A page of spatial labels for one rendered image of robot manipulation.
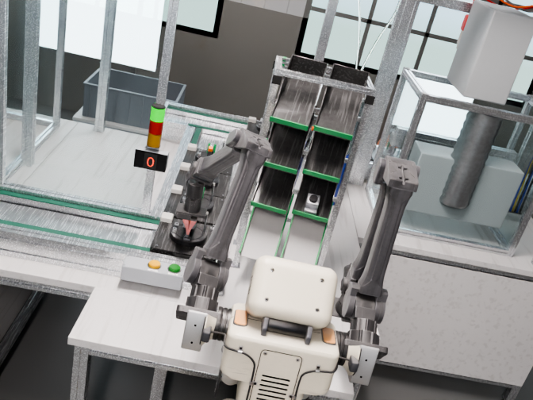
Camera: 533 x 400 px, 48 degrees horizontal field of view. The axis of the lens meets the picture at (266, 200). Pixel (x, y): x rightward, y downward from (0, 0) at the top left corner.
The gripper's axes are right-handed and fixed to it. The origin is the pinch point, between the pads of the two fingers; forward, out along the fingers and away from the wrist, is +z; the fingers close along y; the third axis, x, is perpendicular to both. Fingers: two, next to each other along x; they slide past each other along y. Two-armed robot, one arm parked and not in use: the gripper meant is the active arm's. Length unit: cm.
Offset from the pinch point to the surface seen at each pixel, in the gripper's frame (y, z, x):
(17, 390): 64, 105, -18
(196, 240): -3.1, 7.2, -7.8
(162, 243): 8.5, 9.0, -4.4
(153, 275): 8.7, 11.7, 12.8
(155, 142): 18.2, -22.6, -21.2
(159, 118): 17.9, -32.0, -21.1
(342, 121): -45, -48, -9
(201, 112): 11, 8, -158
